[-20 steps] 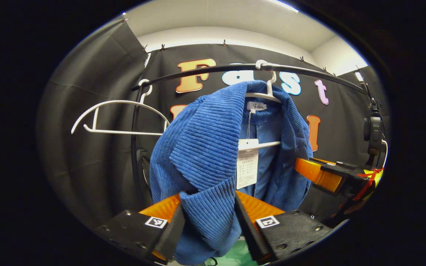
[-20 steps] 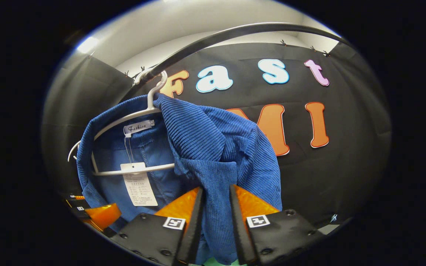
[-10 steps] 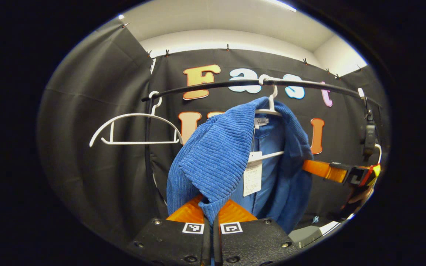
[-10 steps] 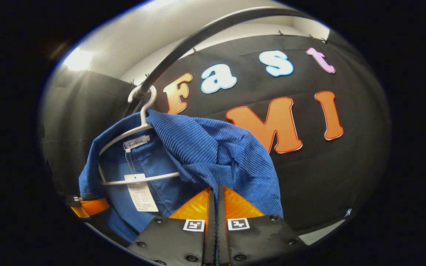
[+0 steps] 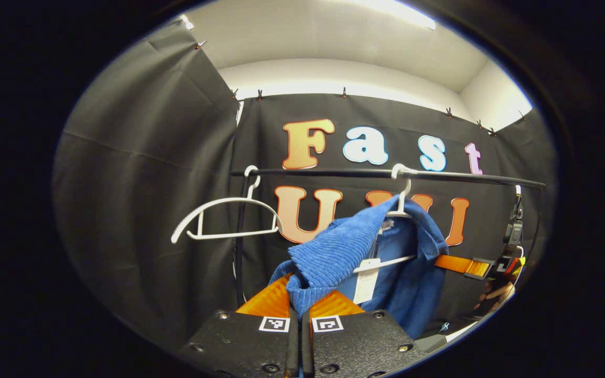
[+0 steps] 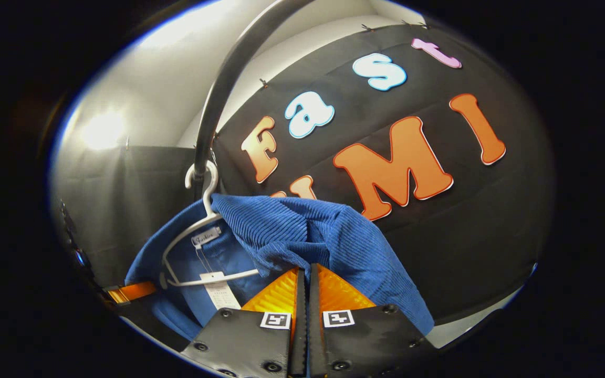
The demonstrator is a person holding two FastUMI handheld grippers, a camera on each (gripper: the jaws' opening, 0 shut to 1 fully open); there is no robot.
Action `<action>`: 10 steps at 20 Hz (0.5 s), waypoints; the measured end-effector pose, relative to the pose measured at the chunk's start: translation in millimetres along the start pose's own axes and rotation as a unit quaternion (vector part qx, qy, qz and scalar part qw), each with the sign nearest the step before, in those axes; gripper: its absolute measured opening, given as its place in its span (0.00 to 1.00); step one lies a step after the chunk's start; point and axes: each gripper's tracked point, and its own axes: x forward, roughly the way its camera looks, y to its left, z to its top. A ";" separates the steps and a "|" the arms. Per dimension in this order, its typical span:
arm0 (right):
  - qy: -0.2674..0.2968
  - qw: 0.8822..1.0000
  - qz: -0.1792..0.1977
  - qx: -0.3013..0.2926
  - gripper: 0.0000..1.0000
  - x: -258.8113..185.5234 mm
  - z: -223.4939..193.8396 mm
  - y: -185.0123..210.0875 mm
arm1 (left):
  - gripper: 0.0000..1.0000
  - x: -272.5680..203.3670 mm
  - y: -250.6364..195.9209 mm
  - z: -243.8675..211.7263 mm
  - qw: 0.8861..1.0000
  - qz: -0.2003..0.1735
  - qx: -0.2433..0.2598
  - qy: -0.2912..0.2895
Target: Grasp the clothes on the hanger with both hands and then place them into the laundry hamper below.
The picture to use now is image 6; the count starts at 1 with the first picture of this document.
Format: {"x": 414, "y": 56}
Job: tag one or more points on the white paper hang tag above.
{"x": 219, "y": 294}

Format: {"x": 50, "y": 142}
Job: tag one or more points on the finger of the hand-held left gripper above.
{"x": 132, "y": 292}

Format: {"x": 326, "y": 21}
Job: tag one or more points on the white plastic hanger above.
{"x": 207, "y": 189}

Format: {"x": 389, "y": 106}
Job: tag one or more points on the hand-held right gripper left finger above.
{"x": 300, "y": 341}

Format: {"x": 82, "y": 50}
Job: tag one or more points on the black clothes rack rail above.
{"x": 229, "y": 73}

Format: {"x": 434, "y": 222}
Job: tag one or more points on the black backdrop cloth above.
{"x": 465, "y": 236}

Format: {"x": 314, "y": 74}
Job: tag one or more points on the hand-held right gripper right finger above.
{"x": 314, "y": 341}

